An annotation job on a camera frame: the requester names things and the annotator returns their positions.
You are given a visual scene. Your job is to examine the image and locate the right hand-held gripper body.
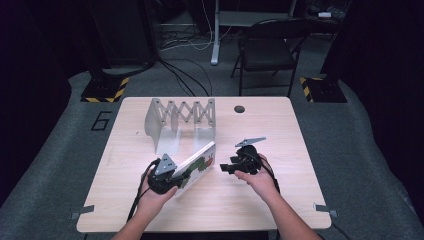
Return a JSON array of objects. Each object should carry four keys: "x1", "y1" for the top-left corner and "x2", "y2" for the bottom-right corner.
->
[{"x1": 233, "y1": 136, "x2": 267, "y2": 176}]

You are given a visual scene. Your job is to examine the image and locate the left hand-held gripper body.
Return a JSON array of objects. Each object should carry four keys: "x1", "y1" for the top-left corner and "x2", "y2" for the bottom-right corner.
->
[{"x1": 147, "y1": 153, "x2": 178, "y2": 195}]

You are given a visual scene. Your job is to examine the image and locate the white caterpillar picture book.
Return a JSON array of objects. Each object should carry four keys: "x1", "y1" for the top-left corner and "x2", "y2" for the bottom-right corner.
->
[{"x1": 171, "y1": 141, "x2": 217, "y2": 198}]

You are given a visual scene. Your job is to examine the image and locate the grey expandable metal book rack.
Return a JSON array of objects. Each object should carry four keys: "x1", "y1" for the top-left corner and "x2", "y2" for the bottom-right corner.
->
[{"x1": 143, "y1": 97, "x2": 217, "y2": 157}]

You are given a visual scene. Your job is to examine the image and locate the person's left hand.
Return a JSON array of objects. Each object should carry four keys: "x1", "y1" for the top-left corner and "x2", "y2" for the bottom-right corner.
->
[{"x1": 136, "y1": 169, "x2": 179, "y2": 218}]

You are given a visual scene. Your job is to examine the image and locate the person's right hand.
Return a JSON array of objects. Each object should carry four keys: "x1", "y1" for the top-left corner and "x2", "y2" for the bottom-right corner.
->
[{"x1": 234, "y1": 153, "x2": 279, "y2": 203}]

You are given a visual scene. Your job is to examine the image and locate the black stand base hazard stripes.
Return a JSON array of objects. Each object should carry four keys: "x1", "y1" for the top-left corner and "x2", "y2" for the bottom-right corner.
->
[
  {"x1": 299, "y1": 76, "x2": 348, "y2": 104},
  {"x1": 80, "y1": 75, "x2": 130, "y2": 103}
]

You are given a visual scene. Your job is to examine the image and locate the black folding chair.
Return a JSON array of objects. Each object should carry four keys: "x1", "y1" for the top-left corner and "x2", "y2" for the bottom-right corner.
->
[{"x1": 230, "y1": 18, "x2": 314, "y2": 98}]

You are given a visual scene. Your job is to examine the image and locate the white standing desk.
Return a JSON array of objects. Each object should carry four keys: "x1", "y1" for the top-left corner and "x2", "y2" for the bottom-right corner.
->
[{"x1": 210, "y1": 0, "x2": 298, "y2": 66}]

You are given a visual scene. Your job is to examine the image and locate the large black cabinet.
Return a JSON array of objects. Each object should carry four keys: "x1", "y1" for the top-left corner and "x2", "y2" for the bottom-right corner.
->
[{"x1": 87, "y1": 0, "x2": 158, "y2": 69}]

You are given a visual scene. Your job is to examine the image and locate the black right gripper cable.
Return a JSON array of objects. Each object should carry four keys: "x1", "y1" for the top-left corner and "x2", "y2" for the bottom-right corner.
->
[{"x1": 248, "y1": 152, "x2": 282, "y2": 195}]

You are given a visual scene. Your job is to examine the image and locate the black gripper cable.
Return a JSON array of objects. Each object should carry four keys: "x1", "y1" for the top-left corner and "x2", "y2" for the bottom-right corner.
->
[
  {"x1": 248, "y1": 152, "x2": 282, "y2": 195},
  {"x1": 126, "y1": 158, "x2": 162, "y2": 223}
]

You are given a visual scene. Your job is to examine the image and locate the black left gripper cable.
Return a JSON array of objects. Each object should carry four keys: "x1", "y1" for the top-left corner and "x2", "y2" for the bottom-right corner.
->
[{"x1": 126, "y1": 158, "x2": 162, "y2": 223}]

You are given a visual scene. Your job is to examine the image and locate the grey metal table bracket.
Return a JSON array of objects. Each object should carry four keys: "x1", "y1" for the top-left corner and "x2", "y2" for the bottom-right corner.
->
[
  {"x1": 313, "y1": 202, "x2": 339, "y2": 218},
  {"x1": 69, "y1": 204, "x2": 96, "y2": 221}
]

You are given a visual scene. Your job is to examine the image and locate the black floor cables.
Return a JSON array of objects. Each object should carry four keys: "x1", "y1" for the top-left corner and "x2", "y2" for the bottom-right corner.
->
[{"x1": 158, "y1": 58, "x2": 214, "y2": 98}]

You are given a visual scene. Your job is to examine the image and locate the white floor cables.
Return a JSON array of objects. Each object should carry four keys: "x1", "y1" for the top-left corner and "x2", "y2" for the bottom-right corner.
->
[{"x1": 159, "y1": 0, "x2": 234, "y2": 52}]

